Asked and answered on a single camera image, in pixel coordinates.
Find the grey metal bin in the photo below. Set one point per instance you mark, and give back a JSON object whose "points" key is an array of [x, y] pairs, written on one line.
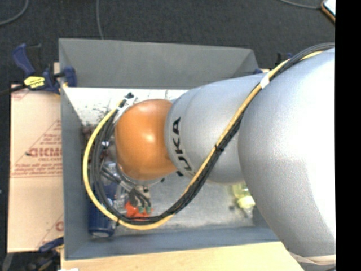
{"points": [[158, 63]]}

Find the orange toy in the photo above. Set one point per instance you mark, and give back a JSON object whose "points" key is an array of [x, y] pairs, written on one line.
{"points": [[132, 211]]}

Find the dark blue cylinder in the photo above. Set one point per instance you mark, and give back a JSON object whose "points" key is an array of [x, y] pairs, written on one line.
{"points": [[99, 222]]}

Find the brown cardboard board red print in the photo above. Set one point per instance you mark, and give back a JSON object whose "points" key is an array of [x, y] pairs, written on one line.
{"points": [[34, 196]]}

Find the pale yellow-green translucent object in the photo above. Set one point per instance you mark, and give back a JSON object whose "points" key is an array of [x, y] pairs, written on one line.
{"points": [[243, 200]]}

